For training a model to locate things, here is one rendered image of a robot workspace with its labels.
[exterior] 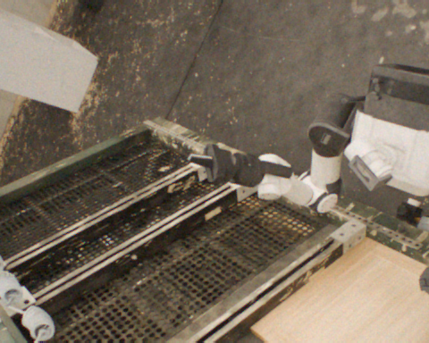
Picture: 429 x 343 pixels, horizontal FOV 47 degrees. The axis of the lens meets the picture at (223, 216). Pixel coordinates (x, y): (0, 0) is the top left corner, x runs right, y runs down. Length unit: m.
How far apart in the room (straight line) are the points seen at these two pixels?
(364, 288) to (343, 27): 1.99
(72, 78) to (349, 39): 2.87
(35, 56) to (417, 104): 4.11
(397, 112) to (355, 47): 1.89
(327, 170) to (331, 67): 1.72
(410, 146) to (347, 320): 0.55
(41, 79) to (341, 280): 3.94
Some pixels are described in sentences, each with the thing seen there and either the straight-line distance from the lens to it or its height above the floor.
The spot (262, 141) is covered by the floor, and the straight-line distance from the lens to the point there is 3.34.
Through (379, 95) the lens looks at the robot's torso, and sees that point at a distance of 1.32.
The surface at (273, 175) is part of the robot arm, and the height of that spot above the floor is 1.43.
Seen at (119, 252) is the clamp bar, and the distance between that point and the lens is 1.83.
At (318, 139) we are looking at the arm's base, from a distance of 1.44.
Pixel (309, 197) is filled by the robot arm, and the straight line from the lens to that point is 1.59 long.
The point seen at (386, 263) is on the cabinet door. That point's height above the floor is 0.94.
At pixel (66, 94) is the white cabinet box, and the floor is 0.18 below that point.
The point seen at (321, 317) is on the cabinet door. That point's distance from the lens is 1.54.
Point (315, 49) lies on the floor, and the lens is 3.32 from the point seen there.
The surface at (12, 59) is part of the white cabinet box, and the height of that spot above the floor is 0.76.
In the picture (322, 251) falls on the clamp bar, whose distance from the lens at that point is 1.70.
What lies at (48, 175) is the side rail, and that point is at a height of 1.37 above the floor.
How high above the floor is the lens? 2.51
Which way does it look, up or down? 47 degrees down
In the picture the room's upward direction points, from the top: 79 degrees counter-clockwise
